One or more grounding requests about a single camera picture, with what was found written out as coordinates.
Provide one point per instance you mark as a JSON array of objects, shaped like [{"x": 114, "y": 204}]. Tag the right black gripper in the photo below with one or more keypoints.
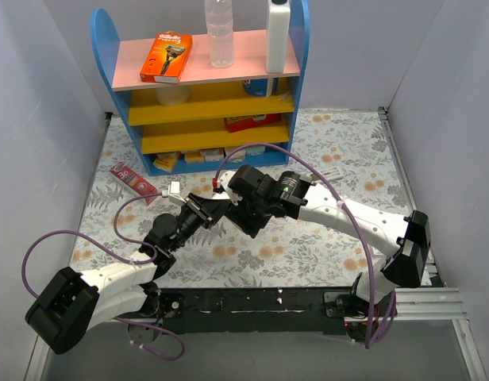
[{"x": 249, "y": 219}]

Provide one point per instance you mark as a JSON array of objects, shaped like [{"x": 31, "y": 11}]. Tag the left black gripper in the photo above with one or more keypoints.
[{"x": 200, "y": 209}]

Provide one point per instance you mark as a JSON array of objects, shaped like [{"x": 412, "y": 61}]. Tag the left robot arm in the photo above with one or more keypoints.
[{"x": 74, "y": 302}]

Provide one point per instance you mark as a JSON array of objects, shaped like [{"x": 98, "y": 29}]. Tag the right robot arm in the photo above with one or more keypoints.
[{"x": 404, "y": 241}]

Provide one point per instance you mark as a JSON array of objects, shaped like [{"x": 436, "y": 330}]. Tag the white remote control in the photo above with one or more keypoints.
[{"x": 333, "y": 174}]

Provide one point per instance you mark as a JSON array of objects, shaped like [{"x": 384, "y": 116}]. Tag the light blue small box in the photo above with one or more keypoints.
[{"x": 255, "y": 150}]

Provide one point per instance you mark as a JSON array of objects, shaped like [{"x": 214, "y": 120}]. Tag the yellow small box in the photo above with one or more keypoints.
[{"x": 166, "y": 161}]

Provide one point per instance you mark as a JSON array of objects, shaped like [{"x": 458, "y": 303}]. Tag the red toothpaste box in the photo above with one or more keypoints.
[{"x": 133, "y": 182}]

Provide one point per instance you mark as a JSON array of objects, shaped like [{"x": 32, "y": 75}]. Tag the red flat box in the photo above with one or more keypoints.
[{"x": 237, "y": 124}]

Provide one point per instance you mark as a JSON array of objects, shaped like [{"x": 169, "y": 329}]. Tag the blue wooden shelf unit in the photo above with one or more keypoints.
[{"x": 216, "y": 93}]

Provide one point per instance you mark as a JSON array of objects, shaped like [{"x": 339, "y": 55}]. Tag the blue round tin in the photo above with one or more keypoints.
[{"x": 260, "y": 88}]

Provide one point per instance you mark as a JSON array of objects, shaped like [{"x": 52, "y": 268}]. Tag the orange razor box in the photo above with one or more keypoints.
[{"x": 167, "y": 58}]

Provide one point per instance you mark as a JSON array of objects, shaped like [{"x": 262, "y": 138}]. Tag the clear plastic bottle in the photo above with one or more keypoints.
[{"x": 219, "y": 25}]

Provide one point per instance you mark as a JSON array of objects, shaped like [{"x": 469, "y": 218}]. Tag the white plastic bottle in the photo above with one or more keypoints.
[{"x": 278, "y": 20}]

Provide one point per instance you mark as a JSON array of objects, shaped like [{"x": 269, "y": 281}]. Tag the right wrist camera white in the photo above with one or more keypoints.
[{"x": 227, "y": 193}]

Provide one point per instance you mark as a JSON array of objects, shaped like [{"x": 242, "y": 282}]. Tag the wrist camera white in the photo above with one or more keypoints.
[
  {"x": 227, "y": 193},
  {"x": 173, "y": 193}
]

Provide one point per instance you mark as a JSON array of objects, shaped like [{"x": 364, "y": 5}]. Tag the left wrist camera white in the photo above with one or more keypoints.
[{"x": 173, "y": 193}]

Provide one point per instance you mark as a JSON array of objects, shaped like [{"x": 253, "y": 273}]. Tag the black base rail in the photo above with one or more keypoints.
[{"x": 327, "y": 310}]

